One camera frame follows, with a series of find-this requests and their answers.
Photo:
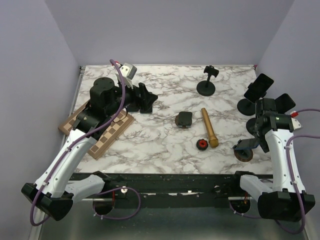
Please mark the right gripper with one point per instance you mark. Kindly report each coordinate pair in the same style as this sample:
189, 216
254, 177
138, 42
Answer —
261, 141

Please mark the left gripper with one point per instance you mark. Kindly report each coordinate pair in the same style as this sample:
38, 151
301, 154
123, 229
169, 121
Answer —
146, 97

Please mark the black round-base clamp stand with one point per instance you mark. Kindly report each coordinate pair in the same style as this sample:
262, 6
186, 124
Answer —
205, 87

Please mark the black phone teal edge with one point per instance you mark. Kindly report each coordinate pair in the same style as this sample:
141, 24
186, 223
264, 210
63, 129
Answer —
146, 111

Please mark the dark phone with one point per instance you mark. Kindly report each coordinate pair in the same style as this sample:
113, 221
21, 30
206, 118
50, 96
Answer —
246, 144

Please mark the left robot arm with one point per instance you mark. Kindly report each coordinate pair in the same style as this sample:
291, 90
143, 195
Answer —
51, 193

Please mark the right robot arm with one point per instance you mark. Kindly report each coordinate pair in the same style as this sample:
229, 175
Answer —
286, 199

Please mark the black stand far right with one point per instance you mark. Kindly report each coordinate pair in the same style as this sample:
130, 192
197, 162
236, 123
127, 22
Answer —
251, 126

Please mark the black round-base stand right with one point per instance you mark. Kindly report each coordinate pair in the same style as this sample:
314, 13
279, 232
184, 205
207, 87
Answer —
246, 107

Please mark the black phone silver edge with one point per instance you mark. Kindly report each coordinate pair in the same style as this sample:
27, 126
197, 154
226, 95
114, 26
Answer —
258, 88

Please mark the wooden disc phone stand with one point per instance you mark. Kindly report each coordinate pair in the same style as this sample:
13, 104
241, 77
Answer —
244, 155

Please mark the dark round stand centre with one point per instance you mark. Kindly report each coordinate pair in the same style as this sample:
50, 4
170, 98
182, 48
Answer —
184, 119

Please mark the wooden chessboard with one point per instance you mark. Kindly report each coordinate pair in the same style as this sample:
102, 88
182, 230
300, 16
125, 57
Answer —
117, 128

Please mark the black red round cap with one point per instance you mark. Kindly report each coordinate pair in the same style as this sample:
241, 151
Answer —
202, 144

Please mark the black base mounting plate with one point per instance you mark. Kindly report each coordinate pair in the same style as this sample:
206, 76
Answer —
169, 191

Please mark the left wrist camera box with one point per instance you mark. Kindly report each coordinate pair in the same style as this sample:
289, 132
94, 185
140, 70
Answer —
128, 72

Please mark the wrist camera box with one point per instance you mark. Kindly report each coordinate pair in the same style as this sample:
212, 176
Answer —
296, 124
128, 72

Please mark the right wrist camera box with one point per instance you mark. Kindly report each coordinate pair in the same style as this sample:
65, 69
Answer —
296, 124

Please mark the aluminium frame rail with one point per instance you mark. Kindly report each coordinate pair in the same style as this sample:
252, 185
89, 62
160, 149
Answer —
286, 200

